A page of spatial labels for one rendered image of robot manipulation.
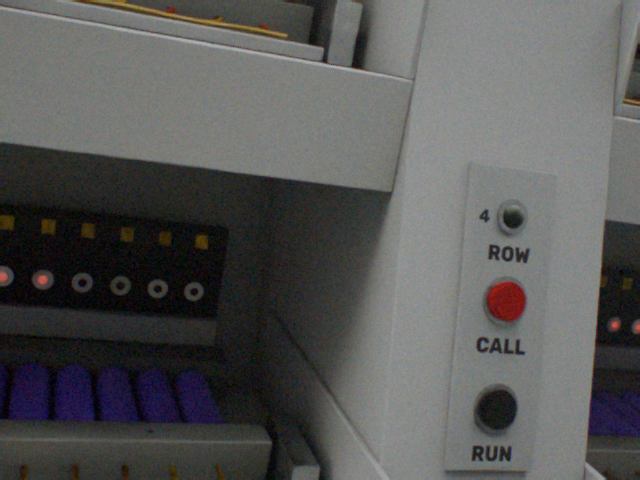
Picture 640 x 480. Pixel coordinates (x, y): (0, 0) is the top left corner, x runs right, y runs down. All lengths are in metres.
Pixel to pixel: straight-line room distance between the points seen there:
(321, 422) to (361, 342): 0.05
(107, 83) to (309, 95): 0.07
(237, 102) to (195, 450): 0.16
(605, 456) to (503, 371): 0.14
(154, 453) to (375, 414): 0.10
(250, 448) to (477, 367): 0.11
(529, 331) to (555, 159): 0.07
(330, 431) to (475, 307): 0.09
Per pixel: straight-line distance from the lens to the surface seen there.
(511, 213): 0.33
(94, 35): 0.30
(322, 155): 0.31
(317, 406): 0.38
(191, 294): 0.47
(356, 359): 0.35
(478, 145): 0.33
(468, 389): 0.33
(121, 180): 0.49
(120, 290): 0.46
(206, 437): 0.38
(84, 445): 0.37
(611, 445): 0.47
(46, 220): 0.45
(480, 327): 0.33
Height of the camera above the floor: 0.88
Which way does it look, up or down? 2 degrees up
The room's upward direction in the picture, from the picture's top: 5 degrees clockwise
